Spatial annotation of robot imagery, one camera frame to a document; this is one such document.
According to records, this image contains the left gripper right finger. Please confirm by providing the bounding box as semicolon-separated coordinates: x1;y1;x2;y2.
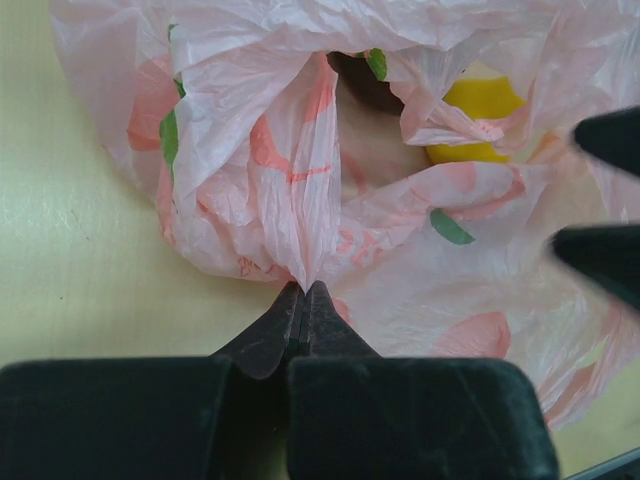
287;280;561;480

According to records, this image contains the pink plastic bag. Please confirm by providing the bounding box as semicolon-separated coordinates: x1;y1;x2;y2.
49;1;639;428

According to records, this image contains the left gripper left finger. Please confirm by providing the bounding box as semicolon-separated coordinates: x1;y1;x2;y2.
1;284;304;479

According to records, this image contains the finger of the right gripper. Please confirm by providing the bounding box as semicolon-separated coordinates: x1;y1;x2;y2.
573;106;640;177
550;224;639;312

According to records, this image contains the aluminium mounting rail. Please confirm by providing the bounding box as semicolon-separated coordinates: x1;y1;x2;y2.
565;447;640;480

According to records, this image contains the yellow fruit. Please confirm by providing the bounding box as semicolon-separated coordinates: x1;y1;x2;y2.
426;76;525;164

